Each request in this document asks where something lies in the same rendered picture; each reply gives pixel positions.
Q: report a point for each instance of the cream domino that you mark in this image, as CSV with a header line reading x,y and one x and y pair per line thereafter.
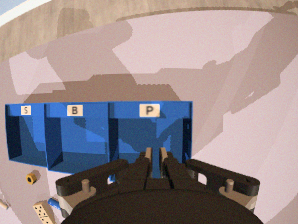
x,y
43,213

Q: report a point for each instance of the yellow hex nut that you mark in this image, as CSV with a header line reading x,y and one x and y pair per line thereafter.
x,y
31,178

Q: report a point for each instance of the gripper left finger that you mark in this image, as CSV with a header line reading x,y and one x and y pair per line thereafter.
x,y
77,187

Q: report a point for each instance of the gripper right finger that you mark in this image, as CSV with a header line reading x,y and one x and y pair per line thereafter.
x,y
238,187

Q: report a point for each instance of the blue rack of bins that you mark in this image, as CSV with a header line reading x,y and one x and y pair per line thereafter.
x,y
76,134

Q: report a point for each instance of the blue battery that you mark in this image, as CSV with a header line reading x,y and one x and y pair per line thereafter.
x,y
54,203

